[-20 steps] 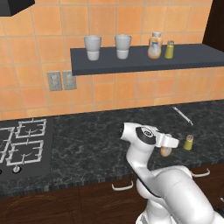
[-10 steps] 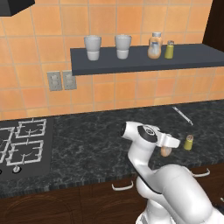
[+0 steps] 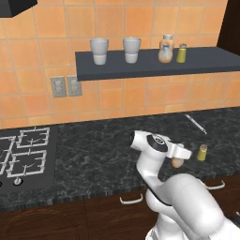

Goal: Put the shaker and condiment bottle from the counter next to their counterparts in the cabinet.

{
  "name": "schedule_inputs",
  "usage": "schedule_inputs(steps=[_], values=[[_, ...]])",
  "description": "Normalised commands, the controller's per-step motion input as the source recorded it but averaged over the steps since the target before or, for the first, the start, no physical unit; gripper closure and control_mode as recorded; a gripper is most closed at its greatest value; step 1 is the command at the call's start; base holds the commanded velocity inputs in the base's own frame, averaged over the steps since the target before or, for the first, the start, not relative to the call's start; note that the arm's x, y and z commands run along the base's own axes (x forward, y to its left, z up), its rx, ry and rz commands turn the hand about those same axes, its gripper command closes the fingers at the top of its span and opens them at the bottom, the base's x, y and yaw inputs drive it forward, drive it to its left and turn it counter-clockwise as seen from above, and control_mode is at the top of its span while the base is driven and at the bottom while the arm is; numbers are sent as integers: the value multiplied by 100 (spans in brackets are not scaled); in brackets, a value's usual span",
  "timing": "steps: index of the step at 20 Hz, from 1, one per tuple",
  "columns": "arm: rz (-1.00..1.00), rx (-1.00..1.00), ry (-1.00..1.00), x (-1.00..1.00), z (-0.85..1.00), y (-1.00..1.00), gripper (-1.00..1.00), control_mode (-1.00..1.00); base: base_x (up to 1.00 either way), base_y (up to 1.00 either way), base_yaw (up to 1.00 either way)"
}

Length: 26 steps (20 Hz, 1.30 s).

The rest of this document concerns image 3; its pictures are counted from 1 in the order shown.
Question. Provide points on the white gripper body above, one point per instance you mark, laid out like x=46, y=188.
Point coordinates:
x=178, y=152

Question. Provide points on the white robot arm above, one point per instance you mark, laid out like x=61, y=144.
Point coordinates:
x=190, y=203

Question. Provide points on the yellow-green shaker with brown cap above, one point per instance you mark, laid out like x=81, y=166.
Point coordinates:
x=202, y=153

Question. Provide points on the yellow-green shaker with grey cap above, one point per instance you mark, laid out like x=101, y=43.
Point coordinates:
x=181, y=55

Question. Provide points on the orange condiment bottle grey cap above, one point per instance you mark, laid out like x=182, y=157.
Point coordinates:
x=165, y=51

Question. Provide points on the thin silver utensil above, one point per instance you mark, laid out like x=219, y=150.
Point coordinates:
x=195, y=124

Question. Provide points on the dark brown drawer front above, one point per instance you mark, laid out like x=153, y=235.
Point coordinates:
x=229, y=197

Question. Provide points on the dark brown cupboard door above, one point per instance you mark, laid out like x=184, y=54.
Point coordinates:
x=43, y=222
x=115, y=218

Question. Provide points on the white cup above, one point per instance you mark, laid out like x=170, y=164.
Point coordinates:
x=131, y=48
x=99, y=50

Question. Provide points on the black gas hob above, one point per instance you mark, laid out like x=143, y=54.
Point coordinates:
x=31, y=162

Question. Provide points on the silver hob knob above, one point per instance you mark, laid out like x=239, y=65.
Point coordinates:
x=18, y=181

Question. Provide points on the black range hood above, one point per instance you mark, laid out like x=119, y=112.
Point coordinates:
x=15, y=7

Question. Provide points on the dark grey wall shelf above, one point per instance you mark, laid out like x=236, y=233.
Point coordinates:
x=140, y=67

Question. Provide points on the grey wall outlet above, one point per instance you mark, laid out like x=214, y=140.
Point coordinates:
x=74, y=85
x=58, y=86

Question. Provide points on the dark brown wall cabinet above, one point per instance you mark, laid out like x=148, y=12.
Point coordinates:
x=230, y=25

